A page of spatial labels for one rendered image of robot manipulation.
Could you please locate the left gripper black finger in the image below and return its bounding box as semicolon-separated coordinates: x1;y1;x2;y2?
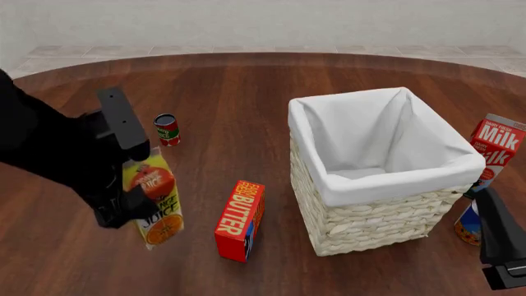
122;187;162;222
125;141;151;163

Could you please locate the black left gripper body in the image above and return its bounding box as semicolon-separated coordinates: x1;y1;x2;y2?
92;160;133;229

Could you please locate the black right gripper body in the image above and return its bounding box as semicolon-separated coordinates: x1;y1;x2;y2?
481;257;526;291

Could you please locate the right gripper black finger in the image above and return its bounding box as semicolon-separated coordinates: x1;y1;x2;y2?
474;187;526;266

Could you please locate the orange juice carton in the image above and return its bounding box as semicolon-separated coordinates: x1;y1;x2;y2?
122;146;185;252

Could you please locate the white wicker basket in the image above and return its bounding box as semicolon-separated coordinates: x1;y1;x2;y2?
287;86;487;257

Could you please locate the white cloth basket liner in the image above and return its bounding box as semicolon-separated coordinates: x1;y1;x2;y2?
287;86;487;206

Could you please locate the colourful printed tin can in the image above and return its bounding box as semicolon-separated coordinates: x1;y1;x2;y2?
453;199;484;247

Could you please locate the tomato sauce can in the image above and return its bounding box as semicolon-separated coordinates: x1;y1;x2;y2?
153;113;182;148

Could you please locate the red and white milk carton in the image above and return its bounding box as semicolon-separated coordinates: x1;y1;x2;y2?
468;113;526;192

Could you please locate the red butter box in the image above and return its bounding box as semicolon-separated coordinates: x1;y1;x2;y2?
213;179;266;264

